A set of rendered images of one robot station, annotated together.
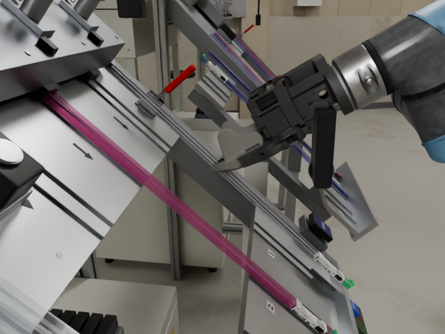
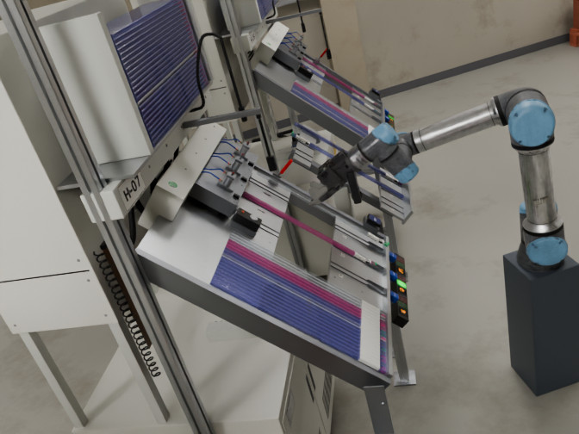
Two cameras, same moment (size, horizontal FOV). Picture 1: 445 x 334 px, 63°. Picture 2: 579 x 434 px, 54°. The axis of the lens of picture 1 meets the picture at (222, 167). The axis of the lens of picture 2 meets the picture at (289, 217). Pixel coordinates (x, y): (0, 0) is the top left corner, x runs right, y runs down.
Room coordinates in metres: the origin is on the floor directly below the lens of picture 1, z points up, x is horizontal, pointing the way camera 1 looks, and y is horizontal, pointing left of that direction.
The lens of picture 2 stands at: (-1.18, -0.13, 1.80)
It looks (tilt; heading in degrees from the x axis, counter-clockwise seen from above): 28 degrees down; 7
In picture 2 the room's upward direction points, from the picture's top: 15 degrees counter-clockwise
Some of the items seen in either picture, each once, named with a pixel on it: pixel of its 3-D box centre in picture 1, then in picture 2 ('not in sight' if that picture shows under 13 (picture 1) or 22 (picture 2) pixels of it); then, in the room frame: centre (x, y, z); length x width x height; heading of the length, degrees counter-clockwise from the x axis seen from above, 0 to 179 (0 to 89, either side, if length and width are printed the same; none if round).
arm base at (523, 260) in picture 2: not in sight; (539, 247); (0.50, -0.72, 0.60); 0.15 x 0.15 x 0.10
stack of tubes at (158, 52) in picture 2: not in sight; (147, 67); (0.35, 0.33, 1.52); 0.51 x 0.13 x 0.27; 172
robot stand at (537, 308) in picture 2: not in sight; (542, 319); (0.50, -0.72, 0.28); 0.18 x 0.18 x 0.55; 12
